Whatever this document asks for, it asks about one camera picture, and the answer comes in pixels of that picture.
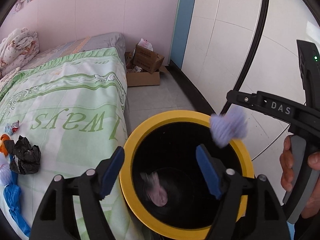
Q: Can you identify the orange peel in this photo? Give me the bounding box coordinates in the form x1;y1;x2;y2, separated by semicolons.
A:
0;134;10;157

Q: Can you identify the lavender foam net small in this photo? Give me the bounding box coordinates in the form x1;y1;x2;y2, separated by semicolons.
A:
209;106;247;148

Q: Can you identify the pink bag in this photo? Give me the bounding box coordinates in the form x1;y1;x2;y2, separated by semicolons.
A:
140;172;168;207

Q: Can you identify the person's right hand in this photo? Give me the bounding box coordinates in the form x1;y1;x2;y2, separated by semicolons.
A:
279;135;320;219

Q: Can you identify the striped bed sheet mattress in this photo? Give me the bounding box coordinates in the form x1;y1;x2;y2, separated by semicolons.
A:
19;31;131;131

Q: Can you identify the yellow rimmed black trash bin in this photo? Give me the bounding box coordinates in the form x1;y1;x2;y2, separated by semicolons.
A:
120;110;254;239

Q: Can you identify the green floral bed quilt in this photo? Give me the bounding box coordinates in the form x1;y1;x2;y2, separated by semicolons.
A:
1;47;148;239

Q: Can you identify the folded bear print blanket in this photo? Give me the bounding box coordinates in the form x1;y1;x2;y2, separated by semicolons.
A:
0;67;21;90

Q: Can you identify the white wardrobe with blue edge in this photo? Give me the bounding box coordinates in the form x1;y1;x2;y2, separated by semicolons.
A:
170;0;320;160

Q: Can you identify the cardboard box on floor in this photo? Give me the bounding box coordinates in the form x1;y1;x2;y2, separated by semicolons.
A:
125;38;166;87

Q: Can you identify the blue white candy wrapper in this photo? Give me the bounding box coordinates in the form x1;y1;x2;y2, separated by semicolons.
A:
4;124;14;136

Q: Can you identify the black plastic bag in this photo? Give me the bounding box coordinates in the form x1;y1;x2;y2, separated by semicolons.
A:
4;135;41;175

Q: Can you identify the red candy wrapper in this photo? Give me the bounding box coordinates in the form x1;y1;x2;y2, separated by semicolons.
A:
11;121;20;133

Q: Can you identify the blue plastic bag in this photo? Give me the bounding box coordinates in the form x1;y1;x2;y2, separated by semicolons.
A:
1;171;31;237

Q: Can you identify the folded pink floral comforter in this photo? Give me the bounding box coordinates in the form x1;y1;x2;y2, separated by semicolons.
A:
1;28;40;78

